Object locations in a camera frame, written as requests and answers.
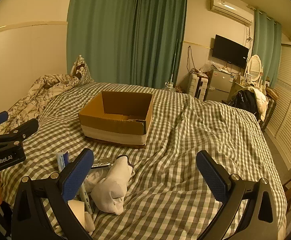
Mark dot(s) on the light green curtain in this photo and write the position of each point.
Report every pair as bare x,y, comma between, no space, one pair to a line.
100,30

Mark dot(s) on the brown patterned basket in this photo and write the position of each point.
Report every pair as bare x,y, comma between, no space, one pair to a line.
180,89

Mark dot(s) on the narrow green curtain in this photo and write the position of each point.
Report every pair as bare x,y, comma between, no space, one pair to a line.
266,50

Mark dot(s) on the grey small refrigerator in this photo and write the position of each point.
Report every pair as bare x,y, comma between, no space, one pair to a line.
221,85

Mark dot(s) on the dark green curtain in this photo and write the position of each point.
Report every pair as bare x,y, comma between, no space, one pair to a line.
160,35

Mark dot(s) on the clear plastic bag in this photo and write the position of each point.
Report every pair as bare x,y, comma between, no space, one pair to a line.
208,67

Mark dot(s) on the green checked bed sheet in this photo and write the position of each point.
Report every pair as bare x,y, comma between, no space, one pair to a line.
185,155

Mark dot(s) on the white air conditioner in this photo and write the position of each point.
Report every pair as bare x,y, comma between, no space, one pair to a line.
231,10

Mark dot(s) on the white perforated plastic strip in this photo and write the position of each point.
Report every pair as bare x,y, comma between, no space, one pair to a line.
86,197

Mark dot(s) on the white jacket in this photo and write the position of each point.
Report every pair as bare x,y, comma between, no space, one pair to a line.
261,100

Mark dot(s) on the floral and checked pillow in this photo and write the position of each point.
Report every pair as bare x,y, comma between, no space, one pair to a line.
81,68

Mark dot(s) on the small white blue-label tube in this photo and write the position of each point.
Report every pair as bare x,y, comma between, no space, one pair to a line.
62,158

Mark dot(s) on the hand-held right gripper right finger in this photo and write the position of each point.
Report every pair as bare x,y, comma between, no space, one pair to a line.
213,177

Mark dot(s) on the white sock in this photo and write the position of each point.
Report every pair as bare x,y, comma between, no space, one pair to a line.
113,187
89,222

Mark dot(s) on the dark suitcase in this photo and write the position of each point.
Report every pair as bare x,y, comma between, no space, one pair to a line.
269,115

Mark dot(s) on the clear water jug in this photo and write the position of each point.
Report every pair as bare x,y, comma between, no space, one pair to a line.
168,87

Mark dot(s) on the black jacket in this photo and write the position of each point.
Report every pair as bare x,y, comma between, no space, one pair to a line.
245,102

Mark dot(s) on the black wall television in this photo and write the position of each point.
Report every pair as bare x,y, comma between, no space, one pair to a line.
230,51

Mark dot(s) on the clear plastic packet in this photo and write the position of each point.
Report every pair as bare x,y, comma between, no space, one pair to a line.
95,176

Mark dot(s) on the floral duvet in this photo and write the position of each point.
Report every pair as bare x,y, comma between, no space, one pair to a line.
35,97

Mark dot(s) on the white ribbed suitcase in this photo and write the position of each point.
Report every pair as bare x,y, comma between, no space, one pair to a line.
196,86

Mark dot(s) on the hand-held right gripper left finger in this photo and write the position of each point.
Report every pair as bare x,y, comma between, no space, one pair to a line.
76,177

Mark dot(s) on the white louvered wardrobe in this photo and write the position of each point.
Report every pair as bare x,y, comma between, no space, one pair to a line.
290,100

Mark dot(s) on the mop pole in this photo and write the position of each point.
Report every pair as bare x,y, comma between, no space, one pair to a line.
173,62

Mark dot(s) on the brown cardboard box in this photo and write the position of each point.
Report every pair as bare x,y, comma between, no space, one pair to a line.
115,127

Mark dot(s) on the white oval vanity mirror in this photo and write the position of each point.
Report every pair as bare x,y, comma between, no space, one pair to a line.
255,66

